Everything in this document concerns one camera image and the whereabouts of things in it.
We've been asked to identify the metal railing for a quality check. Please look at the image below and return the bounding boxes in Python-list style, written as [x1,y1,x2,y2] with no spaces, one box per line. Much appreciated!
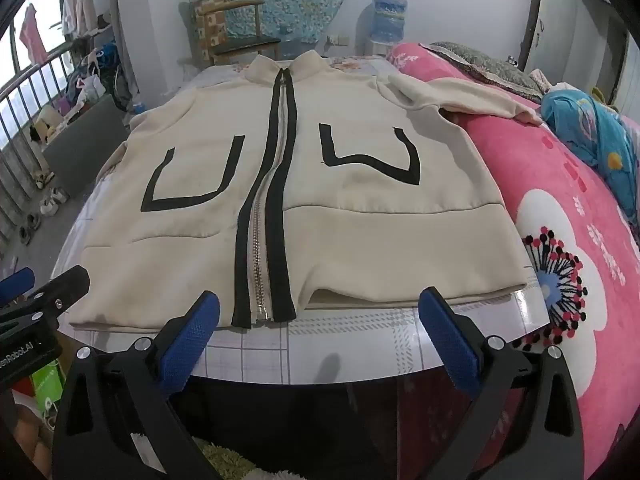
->
[0,35,101,261]

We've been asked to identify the cream zip jacket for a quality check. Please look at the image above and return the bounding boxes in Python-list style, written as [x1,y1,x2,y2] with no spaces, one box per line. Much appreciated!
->
[65,51,543,333]

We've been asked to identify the grey board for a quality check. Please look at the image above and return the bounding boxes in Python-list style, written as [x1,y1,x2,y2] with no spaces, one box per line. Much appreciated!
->
[42,94,131,198]

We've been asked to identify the pink floral blanket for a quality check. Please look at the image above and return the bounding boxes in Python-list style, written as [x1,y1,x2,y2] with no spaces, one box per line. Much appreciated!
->
[387,42,640,480]

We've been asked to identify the dark slipper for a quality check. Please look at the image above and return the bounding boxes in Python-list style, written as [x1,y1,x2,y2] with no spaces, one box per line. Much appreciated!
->
[19,212,42,245]

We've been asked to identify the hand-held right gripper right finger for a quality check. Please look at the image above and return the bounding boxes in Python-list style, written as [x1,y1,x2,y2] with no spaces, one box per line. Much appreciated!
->
[417,286,585,480]

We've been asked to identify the brown patterned cushion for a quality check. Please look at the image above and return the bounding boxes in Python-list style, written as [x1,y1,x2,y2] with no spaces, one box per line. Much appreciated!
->
[194,0,228,51]

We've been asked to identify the blue floral blanket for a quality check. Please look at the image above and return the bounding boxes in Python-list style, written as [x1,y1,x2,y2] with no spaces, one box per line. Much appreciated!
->
[540,89,640,241]

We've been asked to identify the green bag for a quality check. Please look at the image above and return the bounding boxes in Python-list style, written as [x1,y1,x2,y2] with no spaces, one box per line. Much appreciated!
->
[30,360,66,418]

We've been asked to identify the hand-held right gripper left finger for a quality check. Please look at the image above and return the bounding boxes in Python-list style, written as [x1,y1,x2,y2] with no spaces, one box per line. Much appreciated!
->
[52,290,223,480]

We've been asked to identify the pile of clothes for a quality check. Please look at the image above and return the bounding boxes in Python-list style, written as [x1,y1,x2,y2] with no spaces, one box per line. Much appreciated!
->
[65,42,141,113]

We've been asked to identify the pink hanging garment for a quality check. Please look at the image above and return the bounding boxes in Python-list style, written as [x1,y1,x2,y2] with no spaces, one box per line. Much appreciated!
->
[20,4,48,63]

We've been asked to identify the wooden chair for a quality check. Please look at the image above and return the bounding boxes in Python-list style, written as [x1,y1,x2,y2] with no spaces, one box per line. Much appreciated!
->
[192,0,282,68]

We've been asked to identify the blue water jug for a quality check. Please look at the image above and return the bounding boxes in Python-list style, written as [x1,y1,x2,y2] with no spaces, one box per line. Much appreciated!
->
[371,0,408,46]

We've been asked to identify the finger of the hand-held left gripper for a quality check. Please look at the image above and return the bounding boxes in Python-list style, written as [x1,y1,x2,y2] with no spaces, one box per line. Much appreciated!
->
[0,266,91,333]
[0,267,36,308]

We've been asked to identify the green fluffy rug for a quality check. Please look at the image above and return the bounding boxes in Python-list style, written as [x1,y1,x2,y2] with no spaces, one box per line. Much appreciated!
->
[192,437,281,480]

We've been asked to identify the white hanging garment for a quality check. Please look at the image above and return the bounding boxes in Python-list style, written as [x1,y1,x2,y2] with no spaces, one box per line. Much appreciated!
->
[62,0,98,38]

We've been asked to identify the white door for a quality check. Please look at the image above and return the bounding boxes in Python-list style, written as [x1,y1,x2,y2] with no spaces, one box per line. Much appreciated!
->
[522,0,630,108]

